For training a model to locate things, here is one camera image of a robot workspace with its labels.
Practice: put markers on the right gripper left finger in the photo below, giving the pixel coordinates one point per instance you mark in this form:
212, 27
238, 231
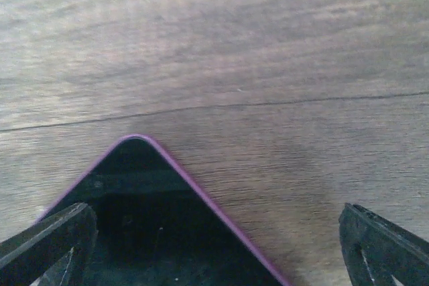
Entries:
58, 247

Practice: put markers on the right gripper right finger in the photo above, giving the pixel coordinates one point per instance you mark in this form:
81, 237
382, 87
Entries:
379, 252

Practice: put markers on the red phone black screen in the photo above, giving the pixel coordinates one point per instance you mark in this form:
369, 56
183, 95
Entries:
156, 226

